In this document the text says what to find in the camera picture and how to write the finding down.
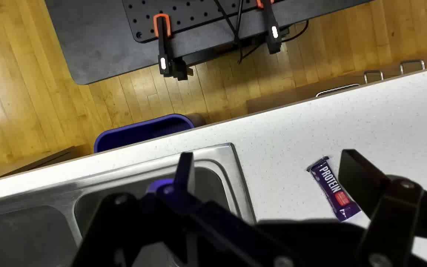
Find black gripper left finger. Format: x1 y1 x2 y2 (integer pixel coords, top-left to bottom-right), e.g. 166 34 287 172
70 150 295 267

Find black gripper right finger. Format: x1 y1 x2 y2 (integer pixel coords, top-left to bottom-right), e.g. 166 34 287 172
338 147 427 267

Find purple chocolate protein bar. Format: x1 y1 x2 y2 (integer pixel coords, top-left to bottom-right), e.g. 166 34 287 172
306 156 364 222

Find stainless steel double sink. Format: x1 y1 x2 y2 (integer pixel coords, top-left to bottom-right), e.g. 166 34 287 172
0 142 258 267

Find orange black bar clamp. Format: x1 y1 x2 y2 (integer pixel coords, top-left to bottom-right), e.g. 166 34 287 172
152 12 196 82
254 0 293 56

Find blue plastic bin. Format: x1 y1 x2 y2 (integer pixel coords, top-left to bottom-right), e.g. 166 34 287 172
92 113 198 154

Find black perforated board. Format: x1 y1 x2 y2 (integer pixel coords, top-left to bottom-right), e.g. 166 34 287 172
121 0 285 44
43 0 374 86

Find metal drawer handle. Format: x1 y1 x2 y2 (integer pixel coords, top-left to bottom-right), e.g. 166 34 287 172
398 58 427 77
315 82 364 99
362 70 387 85

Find black floor cables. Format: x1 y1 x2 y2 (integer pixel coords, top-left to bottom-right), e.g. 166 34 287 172
215 0 310 64

